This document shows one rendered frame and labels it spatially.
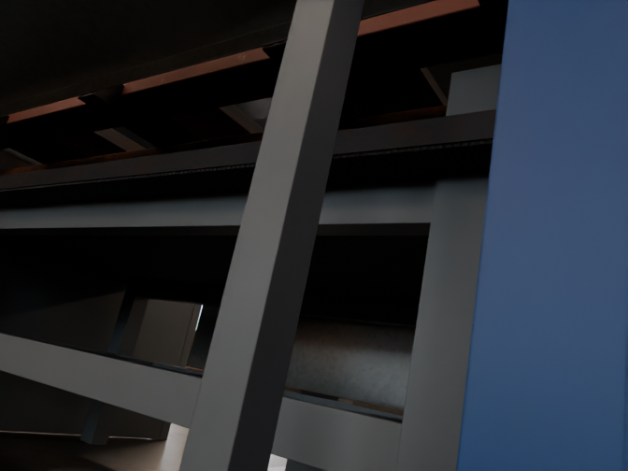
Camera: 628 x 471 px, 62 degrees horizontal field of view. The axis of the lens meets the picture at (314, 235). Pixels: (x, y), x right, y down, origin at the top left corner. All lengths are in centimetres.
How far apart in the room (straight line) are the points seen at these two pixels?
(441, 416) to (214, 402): 23
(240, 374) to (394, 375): 106
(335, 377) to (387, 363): 16
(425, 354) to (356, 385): 92
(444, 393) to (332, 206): 26
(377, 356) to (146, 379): 78
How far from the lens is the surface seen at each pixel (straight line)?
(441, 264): 54
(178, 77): 97
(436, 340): 52
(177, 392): 72
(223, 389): 36
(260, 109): 138
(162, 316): 221
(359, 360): 144
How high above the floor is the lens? 30
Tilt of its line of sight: 16 degrees up
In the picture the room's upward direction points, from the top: 12 degrees clockwise
